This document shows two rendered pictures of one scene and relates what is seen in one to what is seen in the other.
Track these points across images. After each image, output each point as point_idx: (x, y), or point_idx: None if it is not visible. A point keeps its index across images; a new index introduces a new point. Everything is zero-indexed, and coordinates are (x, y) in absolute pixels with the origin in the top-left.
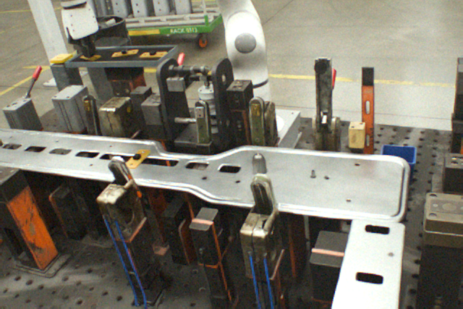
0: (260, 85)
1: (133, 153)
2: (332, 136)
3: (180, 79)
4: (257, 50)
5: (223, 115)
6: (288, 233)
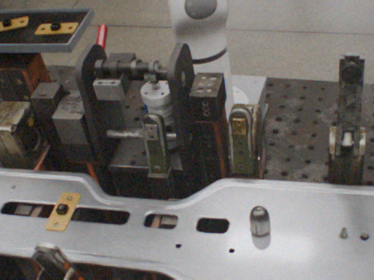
0: (218, 57)
1: (54, 199)
2: (358, 162)
3: (116, 84)
4: (219, 13)
5: (186, 130)
6: None
